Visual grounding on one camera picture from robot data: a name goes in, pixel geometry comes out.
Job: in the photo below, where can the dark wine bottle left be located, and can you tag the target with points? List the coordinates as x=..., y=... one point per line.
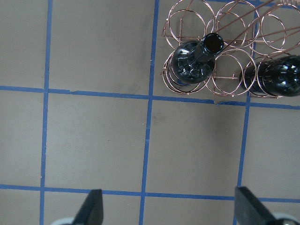
x=194, y=61

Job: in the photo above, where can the dark wine bottle right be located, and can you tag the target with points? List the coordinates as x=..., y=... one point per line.
x=275, y=77

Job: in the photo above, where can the copper wire wine basket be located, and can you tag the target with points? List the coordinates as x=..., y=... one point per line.
x=250, y=36

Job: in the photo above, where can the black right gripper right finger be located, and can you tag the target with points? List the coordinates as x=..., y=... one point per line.
x=248, y=210

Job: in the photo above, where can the dark wine bottle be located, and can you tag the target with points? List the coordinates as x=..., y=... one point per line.
x=194, y=61
x=275, y=77

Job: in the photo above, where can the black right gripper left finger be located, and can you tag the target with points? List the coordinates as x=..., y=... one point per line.
x=92, y=211

